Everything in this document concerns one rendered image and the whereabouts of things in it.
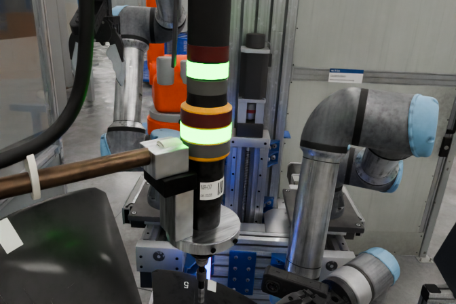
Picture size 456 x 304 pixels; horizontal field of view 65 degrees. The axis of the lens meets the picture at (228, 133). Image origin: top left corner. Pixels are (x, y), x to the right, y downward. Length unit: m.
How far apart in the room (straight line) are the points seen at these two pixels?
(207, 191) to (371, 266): 0.49
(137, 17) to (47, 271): 0.93
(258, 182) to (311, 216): 0.49
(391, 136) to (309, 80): 1.50
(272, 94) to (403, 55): 1.28
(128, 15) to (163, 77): 2.93
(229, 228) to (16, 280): 0.21
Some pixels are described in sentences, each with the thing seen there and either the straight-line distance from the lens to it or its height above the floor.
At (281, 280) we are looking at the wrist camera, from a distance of 0.69.
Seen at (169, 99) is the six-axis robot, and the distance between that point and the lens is 4.26.
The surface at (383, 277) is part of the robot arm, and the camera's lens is 0.77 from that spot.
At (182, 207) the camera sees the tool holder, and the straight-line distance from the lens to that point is 0.31.
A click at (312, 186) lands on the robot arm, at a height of 1.32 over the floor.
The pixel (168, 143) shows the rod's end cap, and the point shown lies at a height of 1.55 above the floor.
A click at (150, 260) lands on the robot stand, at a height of 0.95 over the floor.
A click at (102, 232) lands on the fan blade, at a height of 1.41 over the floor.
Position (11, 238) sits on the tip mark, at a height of 1.43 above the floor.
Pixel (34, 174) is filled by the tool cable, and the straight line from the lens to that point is 0.26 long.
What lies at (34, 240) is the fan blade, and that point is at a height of 1.42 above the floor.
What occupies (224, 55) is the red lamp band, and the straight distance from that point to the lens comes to 0.28.
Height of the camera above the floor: 1.66
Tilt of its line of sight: 20 degrees down
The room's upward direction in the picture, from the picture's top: 3 degrees clockwise
